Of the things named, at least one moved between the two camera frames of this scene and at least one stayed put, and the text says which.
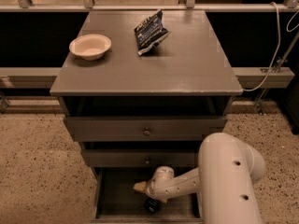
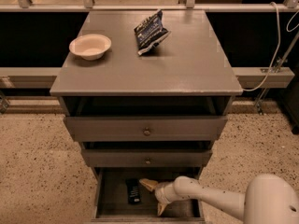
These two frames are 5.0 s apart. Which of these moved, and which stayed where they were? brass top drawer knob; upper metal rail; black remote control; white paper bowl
Moved: black remote control
Stayed: brass top drawer knob; upper metal rail; white paper bowl
